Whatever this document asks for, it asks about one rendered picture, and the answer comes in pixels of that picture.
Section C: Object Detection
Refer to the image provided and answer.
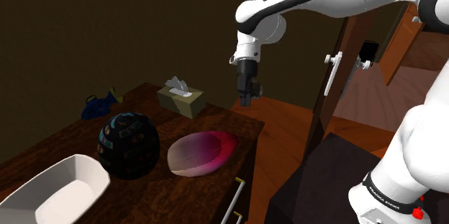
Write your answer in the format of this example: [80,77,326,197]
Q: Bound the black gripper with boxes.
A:
[235,60,263,107]

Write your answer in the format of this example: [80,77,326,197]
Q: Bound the olive tissue box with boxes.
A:
[156,76,207,120]

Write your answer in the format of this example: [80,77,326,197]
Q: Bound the pink oval football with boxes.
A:
[166,130,240,178]

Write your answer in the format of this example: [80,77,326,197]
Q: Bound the dark robot stand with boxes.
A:
[263,132,449,224]

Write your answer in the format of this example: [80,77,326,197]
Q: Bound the dark wooden chest of drawers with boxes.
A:
[0,82,266,224]

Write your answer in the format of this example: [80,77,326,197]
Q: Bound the black patterned ball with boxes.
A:
[96,112,161,181]

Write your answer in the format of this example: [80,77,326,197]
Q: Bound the blue and yellow cloth toy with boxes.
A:
[81,86,124,120]

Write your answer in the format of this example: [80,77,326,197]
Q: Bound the orange wooden door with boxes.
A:
[379,2,426,86]

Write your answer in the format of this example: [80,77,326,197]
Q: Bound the white rectangular dish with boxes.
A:
[0,153,112,224]

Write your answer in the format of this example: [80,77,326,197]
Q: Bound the brown door with white handle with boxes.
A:
[303,9,381,158]

